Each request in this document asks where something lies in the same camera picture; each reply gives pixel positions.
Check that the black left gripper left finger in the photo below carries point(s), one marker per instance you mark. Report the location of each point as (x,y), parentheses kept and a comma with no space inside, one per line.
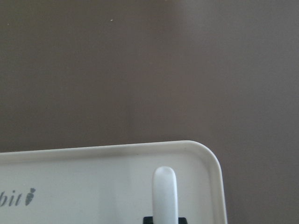
(147,220)

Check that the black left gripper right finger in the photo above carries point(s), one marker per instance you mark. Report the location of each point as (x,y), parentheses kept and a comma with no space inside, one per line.
(182,220)

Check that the white ceramic soup spoon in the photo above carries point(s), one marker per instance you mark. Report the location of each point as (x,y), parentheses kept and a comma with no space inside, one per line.
(164,196)

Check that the beige rabbit serving tray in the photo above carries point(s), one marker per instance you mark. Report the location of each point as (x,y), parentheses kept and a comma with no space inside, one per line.
(108,184)

